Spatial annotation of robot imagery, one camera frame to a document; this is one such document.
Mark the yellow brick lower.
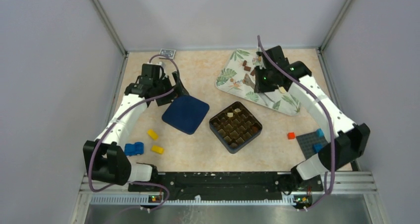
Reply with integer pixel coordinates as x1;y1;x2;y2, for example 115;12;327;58
151;145;164;155

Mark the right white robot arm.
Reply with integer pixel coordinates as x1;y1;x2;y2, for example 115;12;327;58
255;46;370;190

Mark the grey lego baseplate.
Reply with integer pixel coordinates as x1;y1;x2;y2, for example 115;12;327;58
296;132;328;159

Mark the yellow brick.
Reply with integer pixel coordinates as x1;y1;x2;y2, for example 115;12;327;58
151;145;164;155
147;129;159;140

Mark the leaf patterned tray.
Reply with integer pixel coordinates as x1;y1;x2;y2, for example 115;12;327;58
215;49;301;116

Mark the orange red cube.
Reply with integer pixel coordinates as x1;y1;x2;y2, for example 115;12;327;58
287;132;296;140

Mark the dark blue box lid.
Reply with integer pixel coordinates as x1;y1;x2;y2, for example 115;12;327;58
161;96;210;135

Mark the yellow brick upper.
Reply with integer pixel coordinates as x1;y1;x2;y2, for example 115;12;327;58
147;129;159;140

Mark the dark blue chocolate box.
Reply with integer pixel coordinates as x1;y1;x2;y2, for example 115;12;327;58
209;101;263;154

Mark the light blue lego brick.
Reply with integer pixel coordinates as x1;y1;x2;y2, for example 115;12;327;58
315;128;324;138

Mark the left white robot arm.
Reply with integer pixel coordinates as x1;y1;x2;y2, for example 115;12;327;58
83;62;188;191

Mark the playing card deck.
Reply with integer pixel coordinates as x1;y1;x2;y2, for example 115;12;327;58
159;49;176;59

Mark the blue toy car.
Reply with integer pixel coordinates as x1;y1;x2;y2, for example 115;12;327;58
124;142;144;156

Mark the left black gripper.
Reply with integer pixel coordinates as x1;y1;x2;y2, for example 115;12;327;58
153;71;188;106

